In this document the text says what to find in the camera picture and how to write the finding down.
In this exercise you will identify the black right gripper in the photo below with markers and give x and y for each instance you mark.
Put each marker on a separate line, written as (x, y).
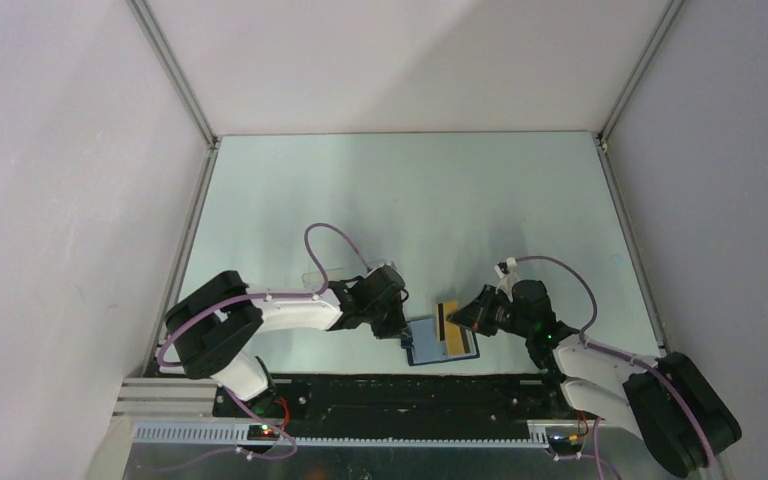
(475, 314)

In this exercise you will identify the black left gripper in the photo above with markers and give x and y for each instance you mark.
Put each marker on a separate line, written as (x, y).
(397, 328)

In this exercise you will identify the blue leather card holder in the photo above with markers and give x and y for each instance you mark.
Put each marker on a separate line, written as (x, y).
(422, 346)

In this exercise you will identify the clear plastic tray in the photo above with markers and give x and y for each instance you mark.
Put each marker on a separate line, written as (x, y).
(315, 279)

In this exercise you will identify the gold card with black stripe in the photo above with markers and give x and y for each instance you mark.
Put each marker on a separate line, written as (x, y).
(460, 344)

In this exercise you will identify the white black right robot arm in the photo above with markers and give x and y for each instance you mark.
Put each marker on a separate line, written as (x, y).
(664, 401)

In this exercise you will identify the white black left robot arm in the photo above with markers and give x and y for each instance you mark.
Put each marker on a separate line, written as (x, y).
(210, 328)

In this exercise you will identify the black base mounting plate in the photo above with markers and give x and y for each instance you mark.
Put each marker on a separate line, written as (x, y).
(450, 407)

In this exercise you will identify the right electronics board with leds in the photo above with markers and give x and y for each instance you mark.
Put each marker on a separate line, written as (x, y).
(569, 446)

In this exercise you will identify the electronics board with leds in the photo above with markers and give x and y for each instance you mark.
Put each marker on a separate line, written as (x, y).
(569, 446)
(262, 433)

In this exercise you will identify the left electronics board with leds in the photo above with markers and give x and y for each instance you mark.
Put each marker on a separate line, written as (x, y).
(262, 433)

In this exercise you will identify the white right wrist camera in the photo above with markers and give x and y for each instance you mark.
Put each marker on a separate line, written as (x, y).
(507, 276)

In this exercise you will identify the grey slotted cable duct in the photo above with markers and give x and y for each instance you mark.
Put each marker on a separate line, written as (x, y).
(243, 435)

